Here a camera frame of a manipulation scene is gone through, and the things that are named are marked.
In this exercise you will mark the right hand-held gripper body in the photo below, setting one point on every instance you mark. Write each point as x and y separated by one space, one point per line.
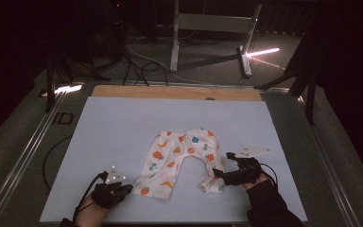
245 171

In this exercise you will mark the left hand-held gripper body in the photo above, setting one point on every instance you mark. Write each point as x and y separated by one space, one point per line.
107 194

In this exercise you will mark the white fruit-print baby pants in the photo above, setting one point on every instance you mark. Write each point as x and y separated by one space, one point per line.
170 157

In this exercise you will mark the person's right hand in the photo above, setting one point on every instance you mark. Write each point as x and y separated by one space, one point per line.
250 186

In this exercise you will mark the person's left hand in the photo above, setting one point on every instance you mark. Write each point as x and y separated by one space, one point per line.
89 214

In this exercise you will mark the pale blue table mat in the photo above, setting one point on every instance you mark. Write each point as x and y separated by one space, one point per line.
123 126

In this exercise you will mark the black metal stand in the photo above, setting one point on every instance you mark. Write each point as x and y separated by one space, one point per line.
310 94

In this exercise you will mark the dark computer tower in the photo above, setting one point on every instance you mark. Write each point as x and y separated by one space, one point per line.
113 28

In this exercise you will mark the aluminium floor rail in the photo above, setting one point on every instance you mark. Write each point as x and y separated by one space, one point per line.
331 164
201 84
22 160

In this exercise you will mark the white metal stand frame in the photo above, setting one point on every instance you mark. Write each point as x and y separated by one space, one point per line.
214 22

